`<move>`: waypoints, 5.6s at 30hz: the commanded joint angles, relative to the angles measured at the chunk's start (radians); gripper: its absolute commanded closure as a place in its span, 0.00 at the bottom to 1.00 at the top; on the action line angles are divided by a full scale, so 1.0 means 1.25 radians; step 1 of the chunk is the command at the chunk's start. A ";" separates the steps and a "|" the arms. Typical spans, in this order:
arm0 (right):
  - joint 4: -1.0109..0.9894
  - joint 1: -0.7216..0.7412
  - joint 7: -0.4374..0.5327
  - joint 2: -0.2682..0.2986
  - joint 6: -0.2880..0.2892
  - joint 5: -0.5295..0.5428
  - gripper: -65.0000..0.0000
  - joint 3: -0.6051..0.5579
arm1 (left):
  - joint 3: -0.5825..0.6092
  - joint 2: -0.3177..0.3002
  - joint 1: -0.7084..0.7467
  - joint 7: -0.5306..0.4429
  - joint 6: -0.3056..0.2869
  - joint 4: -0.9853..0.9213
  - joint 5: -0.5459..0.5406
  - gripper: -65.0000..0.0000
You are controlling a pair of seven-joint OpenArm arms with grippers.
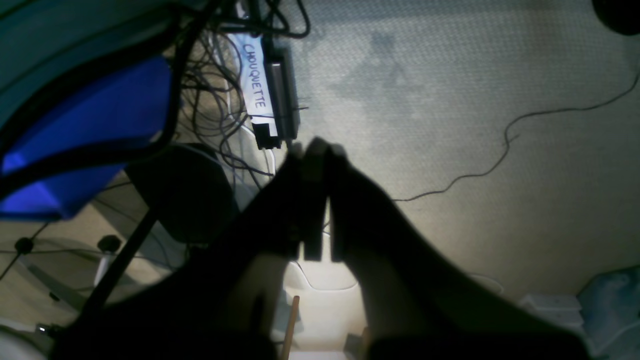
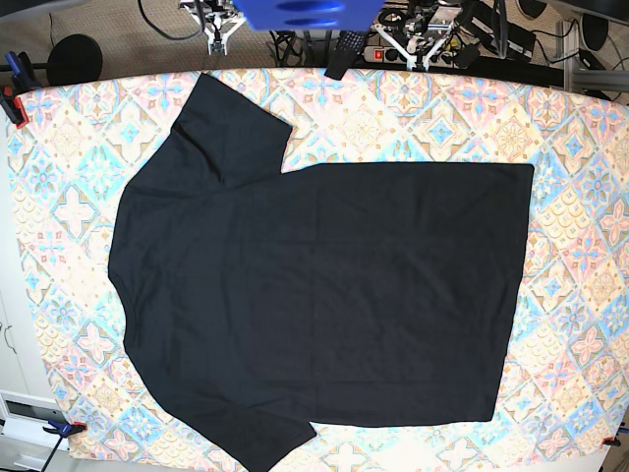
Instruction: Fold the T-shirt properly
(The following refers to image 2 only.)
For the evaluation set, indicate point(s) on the black T-shirt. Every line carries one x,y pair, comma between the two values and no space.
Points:
259,303

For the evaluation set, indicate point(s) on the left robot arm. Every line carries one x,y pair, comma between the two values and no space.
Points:
416,34

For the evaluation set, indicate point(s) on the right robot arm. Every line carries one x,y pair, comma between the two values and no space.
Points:
220,20

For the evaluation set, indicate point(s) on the white power strip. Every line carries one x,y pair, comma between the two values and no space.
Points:
388,55

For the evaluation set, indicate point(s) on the patterned colourful tablecloth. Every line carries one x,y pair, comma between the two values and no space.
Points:
564,387

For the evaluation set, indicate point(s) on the blue orange clamp bottom left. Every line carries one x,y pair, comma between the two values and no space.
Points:
64,429

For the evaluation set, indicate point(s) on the orange black clamp left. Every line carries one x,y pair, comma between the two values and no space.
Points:
13,107

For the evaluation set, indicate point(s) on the white cabinet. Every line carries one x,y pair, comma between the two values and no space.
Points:
22,370

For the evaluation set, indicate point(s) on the blue clamp top left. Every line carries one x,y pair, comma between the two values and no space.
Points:
23,76

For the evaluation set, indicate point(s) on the orange clamp bottom right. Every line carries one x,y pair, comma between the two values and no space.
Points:
611,442

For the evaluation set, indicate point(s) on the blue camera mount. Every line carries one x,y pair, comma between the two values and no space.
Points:
309,14

